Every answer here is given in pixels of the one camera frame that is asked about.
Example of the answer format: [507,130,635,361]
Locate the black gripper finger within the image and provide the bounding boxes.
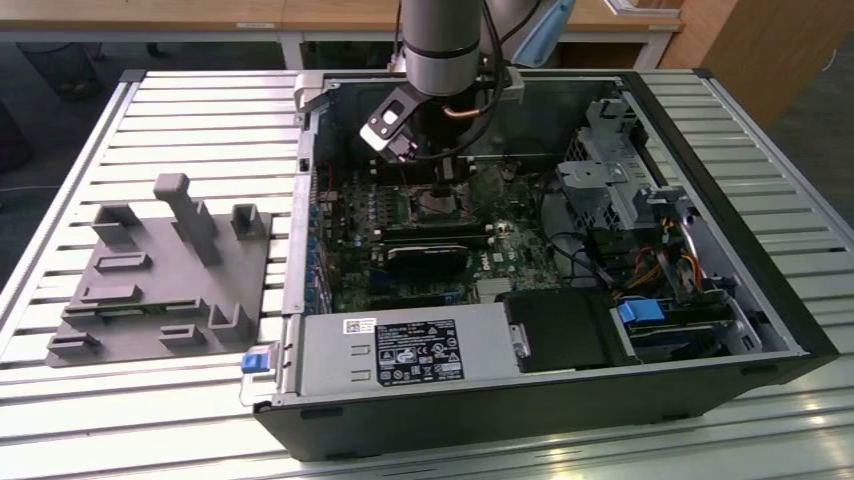
[433,157,463,200]

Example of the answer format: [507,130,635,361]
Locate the metal socket cover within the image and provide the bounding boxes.
[464,163,515,204]

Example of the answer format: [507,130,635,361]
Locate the black RAM slot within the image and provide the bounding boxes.
[375,176,474,186]
[381,232,486,241]
[381,228,484,236]
[373,165,472,174]
[380,223,483,232]
[375,171,472,180]

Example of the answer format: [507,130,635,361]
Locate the CPU socket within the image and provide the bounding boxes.
[401,183,480,224]

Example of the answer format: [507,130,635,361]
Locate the graphics card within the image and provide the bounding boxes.
[384,243,470,277]

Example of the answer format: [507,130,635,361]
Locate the green motherboard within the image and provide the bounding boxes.
[307,157,579,315]

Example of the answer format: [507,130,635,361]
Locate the metal disk bay cage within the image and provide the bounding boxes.
[552,97,703,232]

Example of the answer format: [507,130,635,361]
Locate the silver chipset heatsink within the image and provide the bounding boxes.
[476,278,514,302]

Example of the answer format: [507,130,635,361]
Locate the pale blue teach pendant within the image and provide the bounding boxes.
[514,0,578,65]

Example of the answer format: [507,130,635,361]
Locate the black plastic shroud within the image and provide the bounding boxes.
[500,288,643,375]

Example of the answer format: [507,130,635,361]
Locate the blue disk carrier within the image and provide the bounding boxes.
[616,298,668,327]

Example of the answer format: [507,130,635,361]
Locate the white paper tray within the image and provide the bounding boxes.
[603,0,687,16]

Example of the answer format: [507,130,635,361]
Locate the grey power supply unit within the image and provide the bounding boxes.
[291,303,530,397]

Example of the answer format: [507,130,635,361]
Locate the wooden desk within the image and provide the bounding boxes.
[0,0,687,71]

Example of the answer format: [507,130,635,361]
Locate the grey parts rack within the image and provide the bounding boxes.
[43,172,276,370]

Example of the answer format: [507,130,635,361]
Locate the wooden cabinet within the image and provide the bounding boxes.
[658,0,854,132]

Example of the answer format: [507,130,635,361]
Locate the black PC case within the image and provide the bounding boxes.
[249,67,842,461]

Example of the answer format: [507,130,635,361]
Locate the green RAM stick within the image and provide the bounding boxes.
[95,305,169,318]

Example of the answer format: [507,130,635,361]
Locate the black waste bin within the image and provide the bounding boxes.
[16,42,107,103]

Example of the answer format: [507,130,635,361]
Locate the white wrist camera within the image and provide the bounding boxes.
[357,91,429,152]

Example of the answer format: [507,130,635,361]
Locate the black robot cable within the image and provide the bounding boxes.
[425,0,543,164]

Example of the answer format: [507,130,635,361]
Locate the grey case handle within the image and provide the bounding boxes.
[291,71,329,115]

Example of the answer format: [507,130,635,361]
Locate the yellow orange wire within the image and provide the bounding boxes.
[666,214,706,294]
[630,247,667,289]

